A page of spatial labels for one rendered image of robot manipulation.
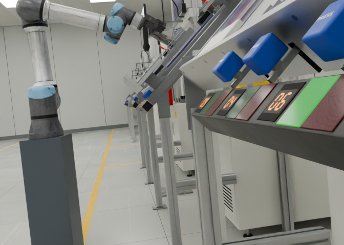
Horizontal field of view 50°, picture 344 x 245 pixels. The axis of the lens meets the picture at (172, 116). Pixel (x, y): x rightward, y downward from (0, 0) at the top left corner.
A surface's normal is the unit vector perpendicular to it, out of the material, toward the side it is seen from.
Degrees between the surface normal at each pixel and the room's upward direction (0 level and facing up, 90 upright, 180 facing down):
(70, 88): 90
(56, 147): 90
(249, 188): 90
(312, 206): 90
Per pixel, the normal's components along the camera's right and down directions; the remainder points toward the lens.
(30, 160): 0.02, 0.04
